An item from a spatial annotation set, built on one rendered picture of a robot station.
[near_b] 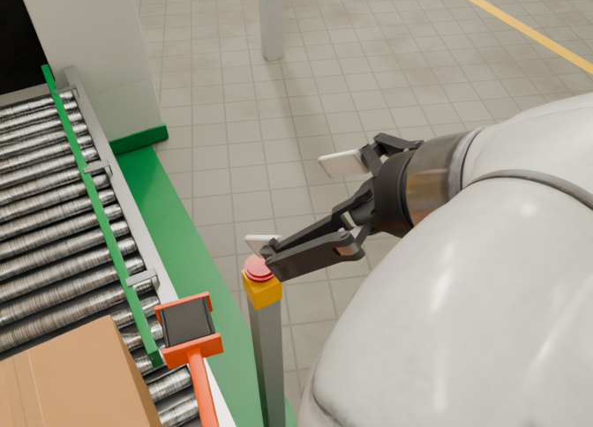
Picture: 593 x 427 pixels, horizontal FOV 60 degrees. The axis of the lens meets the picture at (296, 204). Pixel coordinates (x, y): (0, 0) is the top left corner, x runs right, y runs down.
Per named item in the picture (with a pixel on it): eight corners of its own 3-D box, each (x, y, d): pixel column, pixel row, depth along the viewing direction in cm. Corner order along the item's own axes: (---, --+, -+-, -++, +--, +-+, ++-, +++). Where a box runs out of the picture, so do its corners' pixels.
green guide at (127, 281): (47, 81, 239) (40, 64, 232) (70, 75, 242) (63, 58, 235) (153, 369, 143) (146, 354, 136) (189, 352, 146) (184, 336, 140)
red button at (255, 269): (239, 270, 112) (238, 258, 109) (268, 258, 114) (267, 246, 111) (253, 294, 107) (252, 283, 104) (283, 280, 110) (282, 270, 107)
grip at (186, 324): (160, 322, 82) (153, 306, 79) (212, 307, 84) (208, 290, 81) (168, 370, 77) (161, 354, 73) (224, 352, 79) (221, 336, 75)
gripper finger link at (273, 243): (391, 215, 47) (392, 222, 46) (291, 268, 51) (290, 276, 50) (369, 183, 46) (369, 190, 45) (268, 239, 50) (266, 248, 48)
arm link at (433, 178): (550, 194, 40) (484, 198, 45) (499, 99, 37) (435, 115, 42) (500, 279, 36) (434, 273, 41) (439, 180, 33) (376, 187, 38)
